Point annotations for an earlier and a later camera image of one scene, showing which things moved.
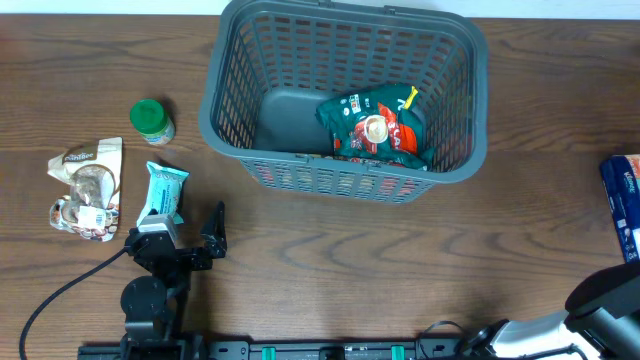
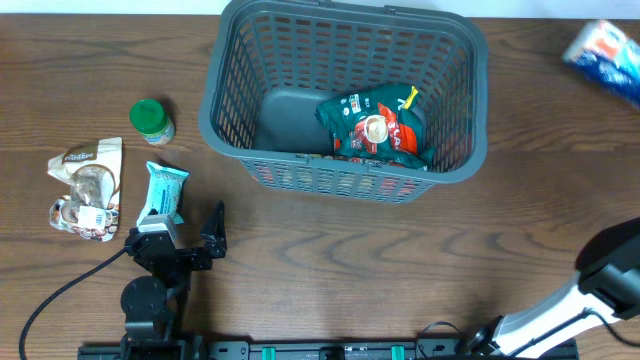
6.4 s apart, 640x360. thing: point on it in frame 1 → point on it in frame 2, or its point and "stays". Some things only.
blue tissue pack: (621, 179) → (608, 55)
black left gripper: (213, 239) stays
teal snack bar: (164, 192) stays
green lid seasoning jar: (151, 119) stays
